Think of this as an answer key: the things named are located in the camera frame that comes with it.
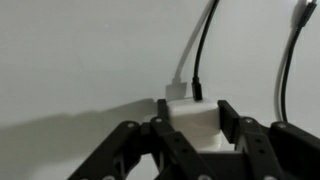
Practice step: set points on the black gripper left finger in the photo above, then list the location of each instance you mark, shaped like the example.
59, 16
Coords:
166, 146

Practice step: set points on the white charger plug block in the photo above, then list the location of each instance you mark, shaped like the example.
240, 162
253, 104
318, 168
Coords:
193, 120

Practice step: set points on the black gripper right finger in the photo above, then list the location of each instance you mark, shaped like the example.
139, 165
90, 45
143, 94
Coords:
266, 146

